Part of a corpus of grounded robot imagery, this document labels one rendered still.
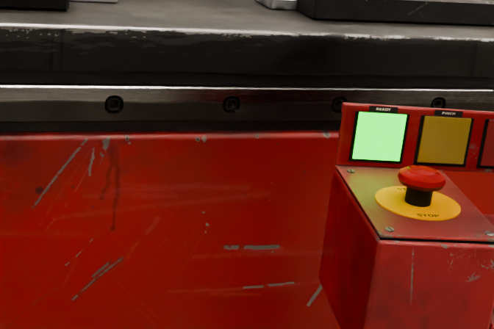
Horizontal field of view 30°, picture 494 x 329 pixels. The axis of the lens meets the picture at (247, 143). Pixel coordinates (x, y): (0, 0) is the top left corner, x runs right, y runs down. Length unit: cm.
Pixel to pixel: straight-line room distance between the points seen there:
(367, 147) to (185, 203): 22
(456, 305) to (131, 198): 36
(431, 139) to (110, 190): 32
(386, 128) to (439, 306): 18
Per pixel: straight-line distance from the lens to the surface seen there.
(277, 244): 102
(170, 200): 96
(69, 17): 92
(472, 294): 76
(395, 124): 85
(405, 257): 73
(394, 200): 79
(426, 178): 77
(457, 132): 87
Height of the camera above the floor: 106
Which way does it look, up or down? 18 degrees down
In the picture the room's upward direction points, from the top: 6 degrees clockwise
